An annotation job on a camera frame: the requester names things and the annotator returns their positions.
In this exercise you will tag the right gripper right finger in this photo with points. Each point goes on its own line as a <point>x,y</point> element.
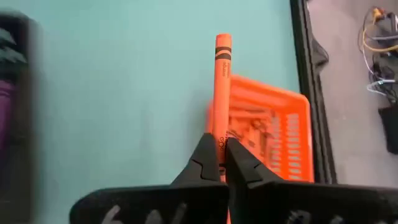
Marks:
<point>311,205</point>

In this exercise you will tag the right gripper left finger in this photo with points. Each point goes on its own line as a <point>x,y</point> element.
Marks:
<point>155,202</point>

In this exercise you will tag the orange plastic basket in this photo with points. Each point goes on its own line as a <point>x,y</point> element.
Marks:
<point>280,99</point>

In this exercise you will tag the black plastic basket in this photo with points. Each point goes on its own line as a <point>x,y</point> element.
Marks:
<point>21,93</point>

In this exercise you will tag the yellow connector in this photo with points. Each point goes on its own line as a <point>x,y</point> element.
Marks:
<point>377,12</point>

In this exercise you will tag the black aluminium table frame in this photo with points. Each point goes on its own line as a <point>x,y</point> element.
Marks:
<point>311,77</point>

